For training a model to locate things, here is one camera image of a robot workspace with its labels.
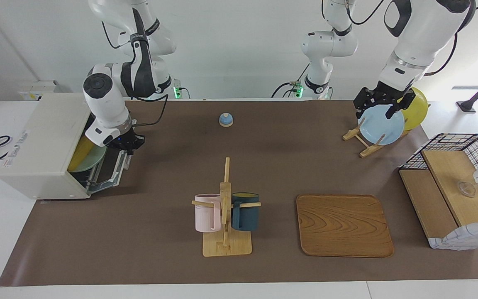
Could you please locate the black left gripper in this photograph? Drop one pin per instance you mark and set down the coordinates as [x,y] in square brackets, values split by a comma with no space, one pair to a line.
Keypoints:
[382,94]

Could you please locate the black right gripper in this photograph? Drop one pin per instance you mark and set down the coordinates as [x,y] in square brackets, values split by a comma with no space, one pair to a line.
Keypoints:
[129,141]

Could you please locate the glass oven door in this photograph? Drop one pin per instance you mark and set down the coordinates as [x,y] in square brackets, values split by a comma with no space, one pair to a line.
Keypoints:
[110,172]

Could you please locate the pale green plate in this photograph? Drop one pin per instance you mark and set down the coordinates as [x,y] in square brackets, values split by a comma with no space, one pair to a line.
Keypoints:
[96,160]

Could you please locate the yellow corn cob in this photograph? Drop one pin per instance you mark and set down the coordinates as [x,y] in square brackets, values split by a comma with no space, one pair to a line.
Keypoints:
[80,153]

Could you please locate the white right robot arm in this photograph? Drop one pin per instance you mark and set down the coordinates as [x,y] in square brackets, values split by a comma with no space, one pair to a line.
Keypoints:
[106,99]

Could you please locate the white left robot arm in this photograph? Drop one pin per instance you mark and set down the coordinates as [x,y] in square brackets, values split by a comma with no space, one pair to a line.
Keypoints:
[421,37]

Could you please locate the beige toaster oven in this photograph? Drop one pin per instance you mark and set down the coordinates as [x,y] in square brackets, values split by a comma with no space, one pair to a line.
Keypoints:
[40,141]

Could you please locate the light blue plate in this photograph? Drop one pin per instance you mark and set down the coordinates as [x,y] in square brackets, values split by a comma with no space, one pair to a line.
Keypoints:
[378,126]

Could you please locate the wooden plate rack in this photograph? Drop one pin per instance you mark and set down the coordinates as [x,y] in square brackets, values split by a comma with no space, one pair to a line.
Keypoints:
[369,150]

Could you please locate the yellow plate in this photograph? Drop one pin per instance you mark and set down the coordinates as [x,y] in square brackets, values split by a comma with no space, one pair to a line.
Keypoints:
[417,112]

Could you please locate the brown table mat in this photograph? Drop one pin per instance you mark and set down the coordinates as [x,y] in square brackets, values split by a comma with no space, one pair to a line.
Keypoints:
[181,166]

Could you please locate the wooden stepped shelf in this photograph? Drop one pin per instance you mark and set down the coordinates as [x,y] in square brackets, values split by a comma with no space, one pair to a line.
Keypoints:
[450,170]

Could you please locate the pink mug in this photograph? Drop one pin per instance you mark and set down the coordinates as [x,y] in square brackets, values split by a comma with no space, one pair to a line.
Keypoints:
[206,214]

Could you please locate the small blue knobbed lid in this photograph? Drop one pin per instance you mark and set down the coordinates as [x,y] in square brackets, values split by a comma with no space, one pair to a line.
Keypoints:
[226,120]

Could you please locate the brown wooden tray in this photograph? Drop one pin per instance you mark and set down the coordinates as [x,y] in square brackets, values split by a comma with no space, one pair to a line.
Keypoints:
[342,226]

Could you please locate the small clear glass dish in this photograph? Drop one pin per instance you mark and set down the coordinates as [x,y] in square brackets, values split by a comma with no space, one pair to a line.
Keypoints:
[466,189]

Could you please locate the wooden mug rack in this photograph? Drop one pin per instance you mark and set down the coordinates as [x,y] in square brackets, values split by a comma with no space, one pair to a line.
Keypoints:
[225,245]

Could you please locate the dark teal mug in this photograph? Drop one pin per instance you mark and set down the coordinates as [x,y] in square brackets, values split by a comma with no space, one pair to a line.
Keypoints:
[247,216]

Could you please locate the wooden box shelf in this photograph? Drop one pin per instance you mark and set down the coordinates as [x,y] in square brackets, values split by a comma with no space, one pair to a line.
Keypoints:
[467,236]

